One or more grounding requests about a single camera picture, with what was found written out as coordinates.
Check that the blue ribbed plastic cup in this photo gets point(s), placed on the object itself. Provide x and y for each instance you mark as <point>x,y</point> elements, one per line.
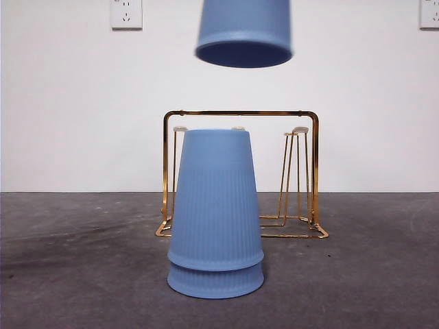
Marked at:
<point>216,284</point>
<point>240,20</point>
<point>216,198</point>

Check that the white wall socket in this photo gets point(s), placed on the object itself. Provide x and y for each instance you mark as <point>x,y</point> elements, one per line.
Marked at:
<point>430,15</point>
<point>126,15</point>

